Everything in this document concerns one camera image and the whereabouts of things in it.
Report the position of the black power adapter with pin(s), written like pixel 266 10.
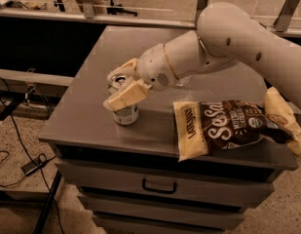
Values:
pixel 31 167

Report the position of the brown yellow chip bag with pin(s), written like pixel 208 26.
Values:
pixel 205 127

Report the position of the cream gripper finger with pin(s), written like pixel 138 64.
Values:
pixel 128 68
pixel 135 92

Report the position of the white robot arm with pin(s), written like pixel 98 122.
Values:
pixel 224 32

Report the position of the black table leg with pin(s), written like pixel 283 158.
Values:
pixel 50 199

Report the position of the clear plastic water bottle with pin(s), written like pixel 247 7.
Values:
pixel 183 81

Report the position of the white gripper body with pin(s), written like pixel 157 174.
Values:
pixel 152 65

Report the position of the black drawer handle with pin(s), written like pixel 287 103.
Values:
pixel 160 188

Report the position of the silver 7up soda can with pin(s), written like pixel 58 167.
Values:
pixel 127 115

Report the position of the grey drawer cabinet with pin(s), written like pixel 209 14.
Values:
pixel 107 162

